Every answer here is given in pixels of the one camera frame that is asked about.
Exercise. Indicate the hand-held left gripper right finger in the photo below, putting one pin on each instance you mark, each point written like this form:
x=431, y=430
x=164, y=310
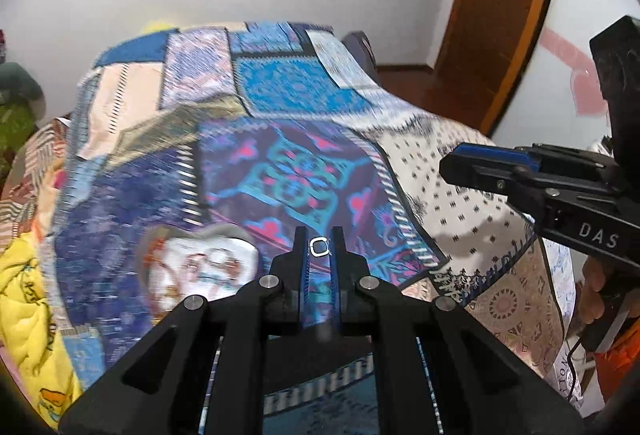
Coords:
x=336, y=275

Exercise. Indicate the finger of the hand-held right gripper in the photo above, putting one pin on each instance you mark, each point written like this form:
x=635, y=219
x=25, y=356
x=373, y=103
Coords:
x=500, y=156
x=480, y=177

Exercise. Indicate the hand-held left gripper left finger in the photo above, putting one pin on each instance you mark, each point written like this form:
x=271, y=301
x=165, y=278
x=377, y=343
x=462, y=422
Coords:
x=302, y=267

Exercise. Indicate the heart-shaped tin box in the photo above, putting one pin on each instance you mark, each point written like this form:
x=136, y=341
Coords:
x=200, y=265

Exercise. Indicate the person's right hand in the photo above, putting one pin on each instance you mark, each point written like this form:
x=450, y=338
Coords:
x=597, y=290

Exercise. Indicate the blue patchwork blanket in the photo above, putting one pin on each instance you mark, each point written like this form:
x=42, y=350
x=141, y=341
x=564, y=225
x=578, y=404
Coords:
x=280, y=150

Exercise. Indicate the brown wooden door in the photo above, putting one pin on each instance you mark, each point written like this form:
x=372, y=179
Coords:
x=495, y=15

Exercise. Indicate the white heart-print wardrobe door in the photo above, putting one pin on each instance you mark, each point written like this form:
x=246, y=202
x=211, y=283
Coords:
x=580, y=30

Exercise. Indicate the yellow quilt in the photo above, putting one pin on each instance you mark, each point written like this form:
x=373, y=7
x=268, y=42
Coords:
x=30, y=315

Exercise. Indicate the yellow round object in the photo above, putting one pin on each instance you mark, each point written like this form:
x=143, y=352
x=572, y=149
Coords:
x=157, y=26

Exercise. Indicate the striped orange blanket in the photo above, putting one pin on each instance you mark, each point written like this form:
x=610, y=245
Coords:
x=35, y=175

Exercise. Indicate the green patterned cloth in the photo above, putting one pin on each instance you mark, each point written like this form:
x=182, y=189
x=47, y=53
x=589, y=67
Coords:
x=15, y=130

